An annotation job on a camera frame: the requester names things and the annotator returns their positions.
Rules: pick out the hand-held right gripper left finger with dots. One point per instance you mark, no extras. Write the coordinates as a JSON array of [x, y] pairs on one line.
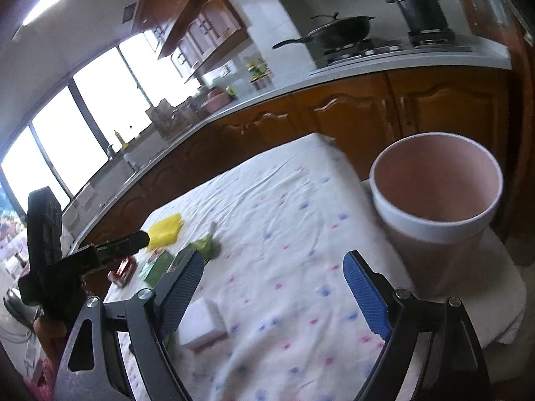
[[184, 286]]

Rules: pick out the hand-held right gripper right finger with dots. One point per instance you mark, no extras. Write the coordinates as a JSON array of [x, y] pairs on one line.
[[365, 294]]

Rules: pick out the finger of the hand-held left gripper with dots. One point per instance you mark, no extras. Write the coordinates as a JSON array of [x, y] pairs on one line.
[[125, 244]]

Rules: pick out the yellow foam net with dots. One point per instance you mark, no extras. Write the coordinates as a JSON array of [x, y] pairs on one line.
[[167, 229]]

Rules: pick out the pink trash bin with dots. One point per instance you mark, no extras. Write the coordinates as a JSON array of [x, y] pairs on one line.
[[434, 225]]

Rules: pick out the person's left forearm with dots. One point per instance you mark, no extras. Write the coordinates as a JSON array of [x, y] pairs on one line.
[[50, 340]]

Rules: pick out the crushed red can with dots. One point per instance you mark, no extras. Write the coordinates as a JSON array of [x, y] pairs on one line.
[[123, 273]]

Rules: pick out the small green carton box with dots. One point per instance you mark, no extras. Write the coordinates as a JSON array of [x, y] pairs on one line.
[[159, 265]]

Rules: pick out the white sponge block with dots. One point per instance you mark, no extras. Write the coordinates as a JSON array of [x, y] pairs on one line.
[[205, 321]]

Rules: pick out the green vegetable piece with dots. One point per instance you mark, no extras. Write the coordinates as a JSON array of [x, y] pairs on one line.
[[207, 246]]

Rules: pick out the metal sink faucet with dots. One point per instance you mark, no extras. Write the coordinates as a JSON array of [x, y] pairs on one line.
[[110, 152]]

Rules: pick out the yellow dish soap bottle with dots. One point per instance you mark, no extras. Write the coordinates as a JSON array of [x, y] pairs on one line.
[[119, 138]]

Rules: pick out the floral white tablecloth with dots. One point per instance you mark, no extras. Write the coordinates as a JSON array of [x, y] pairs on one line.
[[284, 225]]

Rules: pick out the kitchen window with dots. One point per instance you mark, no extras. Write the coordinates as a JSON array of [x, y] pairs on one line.
[[83, 133]]

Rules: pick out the pink basin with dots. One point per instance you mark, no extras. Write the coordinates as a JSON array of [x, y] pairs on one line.
[[214, 100]]

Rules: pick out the green cup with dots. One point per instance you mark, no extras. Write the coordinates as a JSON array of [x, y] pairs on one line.
[[230, 90]]

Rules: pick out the wooden base cabinets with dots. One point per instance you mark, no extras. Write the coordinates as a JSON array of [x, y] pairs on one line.
[[334, 108]]

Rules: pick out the grey kitchen countertop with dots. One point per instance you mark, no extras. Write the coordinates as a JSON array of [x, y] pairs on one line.
[[376, 69]]

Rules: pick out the gas stove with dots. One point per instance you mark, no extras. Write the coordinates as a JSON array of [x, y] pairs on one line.
[[393, 48]]

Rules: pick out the ceiling light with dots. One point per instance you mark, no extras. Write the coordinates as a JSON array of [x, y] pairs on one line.
[[44, 2]]

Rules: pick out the black wok with lid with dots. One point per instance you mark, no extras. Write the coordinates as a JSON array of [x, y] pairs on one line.
[[338, 31]]

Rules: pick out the brown wooden door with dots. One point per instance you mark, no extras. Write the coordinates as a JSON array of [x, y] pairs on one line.
[[514, 71]]

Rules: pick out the dark cooking pot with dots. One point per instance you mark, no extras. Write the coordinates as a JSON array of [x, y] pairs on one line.
[[422, 12]]

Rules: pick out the wooden wall cabinets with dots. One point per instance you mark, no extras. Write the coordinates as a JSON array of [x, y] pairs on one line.
[[200, 25]]

